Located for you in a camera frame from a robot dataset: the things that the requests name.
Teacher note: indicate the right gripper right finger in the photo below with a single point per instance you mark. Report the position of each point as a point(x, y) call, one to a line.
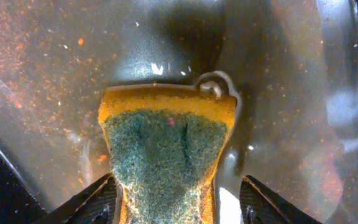
point(261, 205)

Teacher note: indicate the black water tray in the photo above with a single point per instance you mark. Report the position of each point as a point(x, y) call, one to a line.
point(293, 63)

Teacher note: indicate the green yellow sponge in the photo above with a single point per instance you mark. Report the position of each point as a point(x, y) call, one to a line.
point(165, 142)

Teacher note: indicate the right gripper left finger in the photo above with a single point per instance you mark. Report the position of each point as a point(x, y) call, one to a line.
point(95, 204)

